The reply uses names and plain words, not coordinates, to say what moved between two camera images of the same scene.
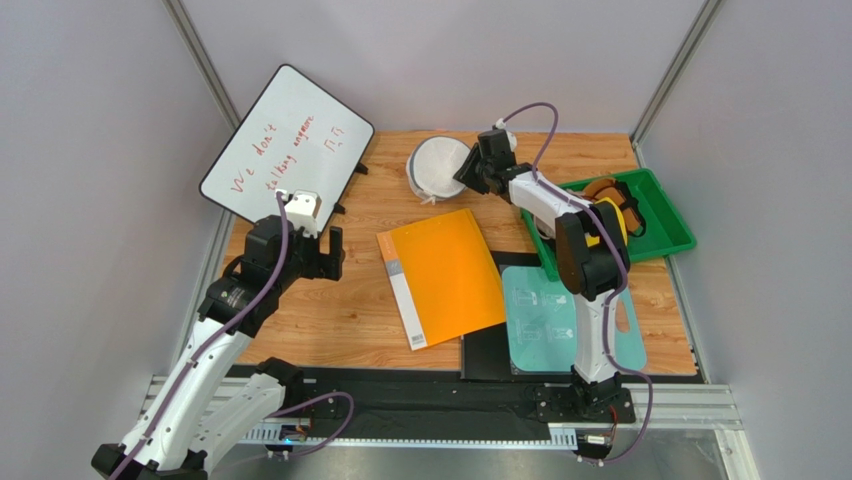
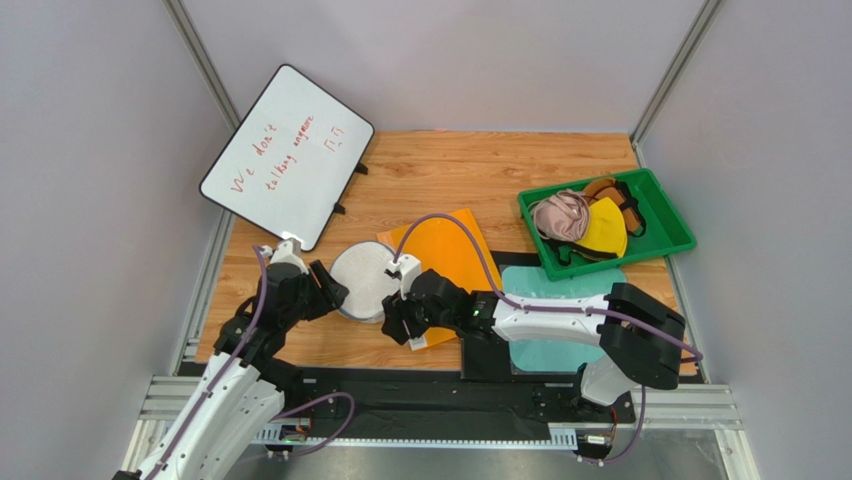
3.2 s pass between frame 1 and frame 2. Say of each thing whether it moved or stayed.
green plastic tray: stayed
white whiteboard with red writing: stayed
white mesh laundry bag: moved
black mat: stayed
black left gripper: moved
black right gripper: moved
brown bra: stayed
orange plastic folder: stayed
